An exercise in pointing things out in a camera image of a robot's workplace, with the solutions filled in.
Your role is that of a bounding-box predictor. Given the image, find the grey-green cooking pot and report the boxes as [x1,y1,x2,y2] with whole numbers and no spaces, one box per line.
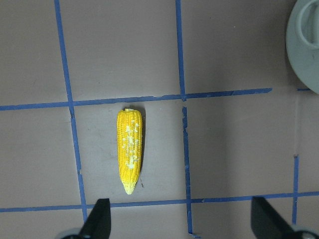
[286,0,319,94]

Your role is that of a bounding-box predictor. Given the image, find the yellow corn cob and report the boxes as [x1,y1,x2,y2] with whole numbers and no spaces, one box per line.
[117,109,143,195]

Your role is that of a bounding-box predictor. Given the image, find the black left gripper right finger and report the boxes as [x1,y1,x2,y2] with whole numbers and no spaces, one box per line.
[250,197,295,239]

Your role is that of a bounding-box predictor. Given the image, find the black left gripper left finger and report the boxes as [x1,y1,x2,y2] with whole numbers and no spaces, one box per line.
[79,199,111,239]

